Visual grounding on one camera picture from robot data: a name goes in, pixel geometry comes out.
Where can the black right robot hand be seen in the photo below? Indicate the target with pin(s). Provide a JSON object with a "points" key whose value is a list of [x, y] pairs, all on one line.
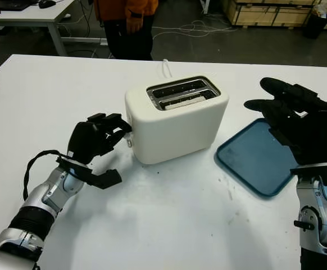
{"points": [[315, 132]]}

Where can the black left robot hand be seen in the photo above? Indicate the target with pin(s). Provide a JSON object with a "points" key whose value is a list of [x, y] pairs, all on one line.
{"points": [[85, 137]]}

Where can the white toaster lever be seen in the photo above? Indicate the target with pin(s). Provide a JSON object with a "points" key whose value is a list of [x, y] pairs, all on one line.
{"points": [[128, 136]]}

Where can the white bread slice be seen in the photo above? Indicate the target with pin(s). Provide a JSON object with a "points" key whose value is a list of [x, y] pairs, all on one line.
{"points": [[183, 103]]}

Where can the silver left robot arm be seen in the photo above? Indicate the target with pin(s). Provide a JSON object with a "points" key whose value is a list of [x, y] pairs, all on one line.
{"points": [[26, 219]]}

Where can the silver toaster dial knob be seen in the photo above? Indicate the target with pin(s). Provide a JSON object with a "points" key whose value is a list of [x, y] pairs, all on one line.
{"points": [[130, 143]]}

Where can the blue plastic tray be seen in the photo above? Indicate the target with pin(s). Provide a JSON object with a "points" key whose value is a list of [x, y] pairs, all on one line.
{"points": [[250, 163]]}

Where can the white two-slot toaster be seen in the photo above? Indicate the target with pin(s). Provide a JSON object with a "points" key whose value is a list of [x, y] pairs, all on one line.
{"points": [[174, 132]]}

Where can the black waste bin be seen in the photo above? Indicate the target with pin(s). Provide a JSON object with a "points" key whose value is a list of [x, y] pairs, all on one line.
{"points": [[316, 26]]}

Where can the person in orange jacket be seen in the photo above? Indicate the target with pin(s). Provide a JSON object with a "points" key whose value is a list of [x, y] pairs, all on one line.
{"points": [[129, 33]]}

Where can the stacked wooden crates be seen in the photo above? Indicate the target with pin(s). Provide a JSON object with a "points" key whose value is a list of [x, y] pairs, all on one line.
{"points": [[270, 12]]}

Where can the white desk with metal legs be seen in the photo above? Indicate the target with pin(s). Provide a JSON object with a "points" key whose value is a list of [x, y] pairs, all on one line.
{"points": [[26, 17]]}

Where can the black computer mouse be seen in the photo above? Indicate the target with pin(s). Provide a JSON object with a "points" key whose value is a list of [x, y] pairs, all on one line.
{"points": [[47, 3]]}

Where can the black laptop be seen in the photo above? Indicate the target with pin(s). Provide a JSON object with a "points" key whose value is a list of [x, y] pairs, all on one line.
{"points": [[9, 4]]}

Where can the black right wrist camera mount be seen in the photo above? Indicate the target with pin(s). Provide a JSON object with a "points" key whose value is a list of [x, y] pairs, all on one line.
{"points": [[318, 168]]}

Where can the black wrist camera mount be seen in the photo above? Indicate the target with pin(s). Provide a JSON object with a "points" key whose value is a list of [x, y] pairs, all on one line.
{"points": [[318, 168], [104, 180]]}

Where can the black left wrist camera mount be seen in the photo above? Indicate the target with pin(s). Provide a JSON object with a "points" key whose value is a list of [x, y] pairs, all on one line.
{"points": [[104, 180]]}

